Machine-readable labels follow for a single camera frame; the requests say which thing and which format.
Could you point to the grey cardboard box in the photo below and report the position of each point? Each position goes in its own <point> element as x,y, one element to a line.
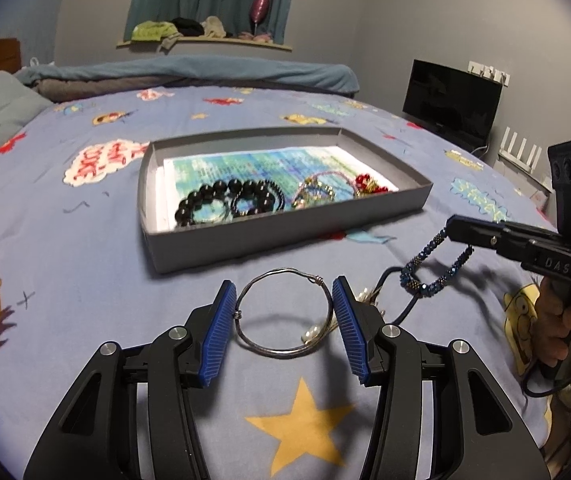
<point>265,240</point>

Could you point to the blue green printed paper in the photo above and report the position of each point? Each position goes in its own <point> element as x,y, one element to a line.
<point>245,165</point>

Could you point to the black cloth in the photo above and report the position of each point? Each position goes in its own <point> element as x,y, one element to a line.
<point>188,26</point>

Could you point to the folded blue blanket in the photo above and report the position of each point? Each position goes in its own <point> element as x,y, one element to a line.
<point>205,71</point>

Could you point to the green cloth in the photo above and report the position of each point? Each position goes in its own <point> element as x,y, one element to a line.
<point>153,31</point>

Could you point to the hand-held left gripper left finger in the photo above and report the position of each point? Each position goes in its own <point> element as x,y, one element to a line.
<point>218,330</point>

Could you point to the wall socket strip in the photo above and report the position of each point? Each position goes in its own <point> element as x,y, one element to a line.
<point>489,71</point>

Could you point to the beige cloth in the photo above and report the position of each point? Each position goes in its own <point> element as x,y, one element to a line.
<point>214,27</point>

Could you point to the folded grey blanket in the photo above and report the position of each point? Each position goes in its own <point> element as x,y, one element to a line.
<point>90,90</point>

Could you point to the person's right hand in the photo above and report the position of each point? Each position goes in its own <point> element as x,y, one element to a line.
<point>560,340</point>

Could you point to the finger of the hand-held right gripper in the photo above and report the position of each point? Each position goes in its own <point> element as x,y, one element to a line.
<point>490,242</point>
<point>485,226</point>

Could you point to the cartoon printed bedsheet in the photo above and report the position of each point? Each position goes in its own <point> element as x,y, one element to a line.
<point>90,270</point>

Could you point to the white router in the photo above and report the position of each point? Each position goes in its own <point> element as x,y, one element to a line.
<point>523,157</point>

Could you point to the pink balloon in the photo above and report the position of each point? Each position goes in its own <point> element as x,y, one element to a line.
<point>259,6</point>

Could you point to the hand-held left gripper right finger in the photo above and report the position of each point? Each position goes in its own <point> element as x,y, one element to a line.
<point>350,330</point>

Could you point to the black flat screen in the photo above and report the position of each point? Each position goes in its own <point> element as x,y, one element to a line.
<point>450,102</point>

